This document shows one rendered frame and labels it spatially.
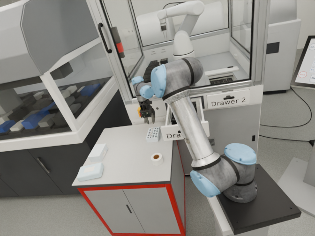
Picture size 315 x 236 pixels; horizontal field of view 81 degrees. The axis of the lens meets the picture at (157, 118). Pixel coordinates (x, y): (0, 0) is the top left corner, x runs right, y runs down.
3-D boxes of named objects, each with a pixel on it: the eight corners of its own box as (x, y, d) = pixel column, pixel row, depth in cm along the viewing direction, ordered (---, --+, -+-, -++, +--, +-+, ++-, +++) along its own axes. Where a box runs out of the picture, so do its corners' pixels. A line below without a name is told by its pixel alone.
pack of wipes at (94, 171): (104, 165, 122) (101, 161, 119) (101, 177, 114) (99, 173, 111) (83, 170, 123) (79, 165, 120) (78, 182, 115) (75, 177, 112)
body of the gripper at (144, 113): (140, 119, 127) (136, 103, 120) (143, 112, 134) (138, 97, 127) (151, 117, 125) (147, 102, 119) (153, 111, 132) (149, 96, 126)
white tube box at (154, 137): (158, 141, 130) (157, 137, 128) (146, 142, 132) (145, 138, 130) (160, 130, 140) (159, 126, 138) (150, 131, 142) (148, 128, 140)
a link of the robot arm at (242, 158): (261, 175, 76) (265, 150, 69) (236, 191, 72) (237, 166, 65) (238, 158, 86) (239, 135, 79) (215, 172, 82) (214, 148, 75)
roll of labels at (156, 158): (164, 163, 112) (162, 158, 109) (153, 167, 111) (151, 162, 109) (161, 156, 117) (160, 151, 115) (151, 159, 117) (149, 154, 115)
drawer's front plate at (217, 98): (249, 103, 133) (250, 90, 127) (208, 109, 139) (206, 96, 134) (248, 102, 135) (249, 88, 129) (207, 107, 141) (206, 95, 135)
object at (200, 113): (206, 133, 115) (205, 125, 112) (166, 137, 120) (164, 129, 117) (201, 101, 148) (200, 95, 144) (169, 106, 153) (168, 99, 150)
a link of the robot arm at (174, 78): (244, 185, 68) (185, 52, 70) (213, 206, 64) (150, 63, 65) (225, 180, 80) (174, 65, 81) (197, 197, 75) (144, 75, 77)
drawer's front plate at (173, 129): (209, 136, 114) (208, 122, 108) (163, 141, 120) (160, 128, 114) (209, 135, 115) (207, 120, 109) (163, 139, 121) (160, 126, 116)
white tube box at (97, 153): (101, 161, 126) (99, 156, 123) (90, 162, 128) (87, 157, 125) (108, 148, 136) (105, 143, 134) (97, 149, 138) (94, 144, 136)
